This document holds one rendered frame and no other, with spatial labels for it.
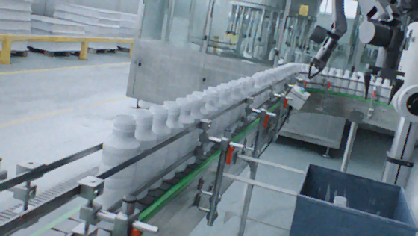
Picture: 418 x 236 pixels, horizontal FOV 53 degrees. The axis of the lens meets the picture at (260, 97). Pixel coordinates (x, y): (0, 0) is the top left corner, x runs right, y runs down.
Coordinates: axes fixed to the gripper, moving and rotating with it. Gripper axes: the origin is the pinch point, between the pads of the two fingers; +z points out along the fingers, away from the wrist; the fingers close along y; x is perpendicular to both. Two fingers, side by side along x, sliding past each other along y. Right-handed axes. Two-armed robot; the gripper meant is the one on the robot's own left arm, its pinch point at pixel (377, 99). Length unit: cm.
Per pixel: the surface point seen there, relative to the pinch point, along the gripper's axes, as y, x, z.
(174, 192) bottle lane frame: -39, -42, 24
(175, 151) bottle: -42, -39, 17
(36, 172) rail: -48, -72, 13
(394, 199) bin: 14.7, 16.2, 31.9
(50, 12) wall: -736, 810, 41
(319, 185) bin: -9.5, 16.4, 33.8
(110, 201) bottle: -44, -59, 21
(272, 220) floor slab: -33, 170, 119
